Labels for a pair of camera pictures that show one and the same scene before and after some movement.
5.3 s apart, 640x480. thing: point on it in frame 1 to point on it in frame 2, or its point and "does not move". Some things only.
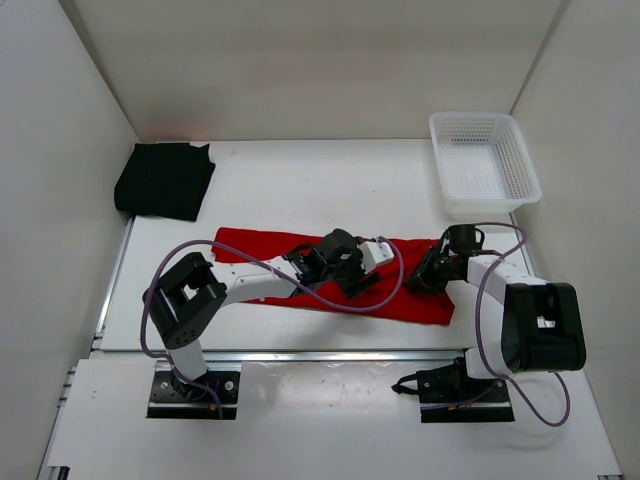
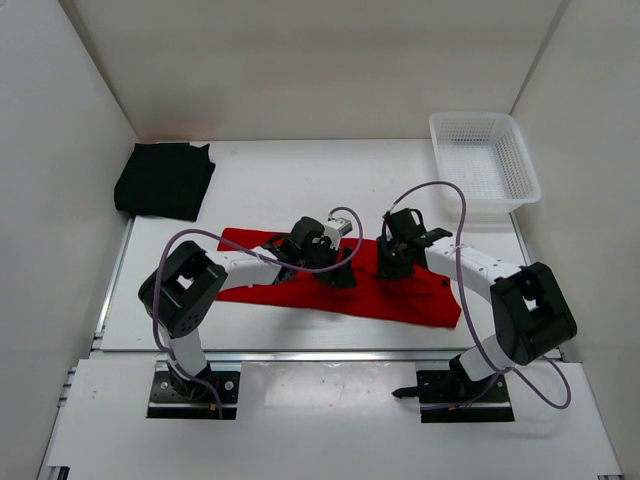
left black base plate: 215,395 does not move
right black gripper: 422,280 to 388,269
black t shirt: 164,179 does not move
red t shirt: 390,301 does not move
